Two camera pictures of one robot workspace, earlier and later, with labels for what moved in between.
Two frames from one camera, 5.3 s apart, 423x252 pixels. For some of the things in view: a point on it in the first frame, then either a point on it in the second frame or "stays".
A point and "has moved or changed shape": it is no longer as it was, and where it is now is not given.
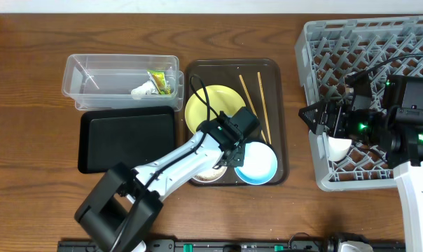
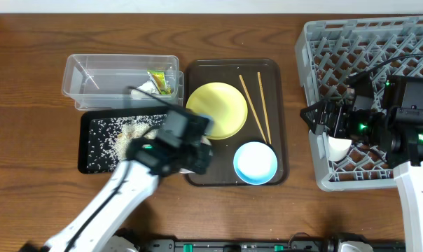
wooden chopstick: (251, 105) stays
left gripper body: (234, 154) → (202, 158)
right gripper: (342, 110) stays
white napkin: (146, 88) stays
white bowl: (211, 176) has moved or changed shape
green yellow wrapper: (158, 77) stays
